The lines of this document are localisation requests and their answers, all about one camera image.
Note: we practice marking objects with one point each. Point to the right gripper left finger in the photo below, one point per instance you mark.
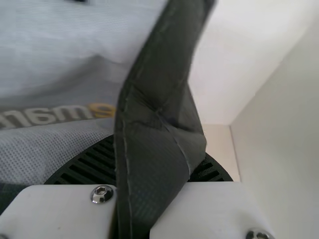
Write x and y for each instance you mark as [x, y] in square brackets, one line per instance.
[57, 211]

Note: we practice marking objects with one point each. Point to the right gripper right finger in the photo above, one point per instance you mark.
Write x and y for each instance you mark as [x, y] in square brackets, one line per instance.
[211, 211]

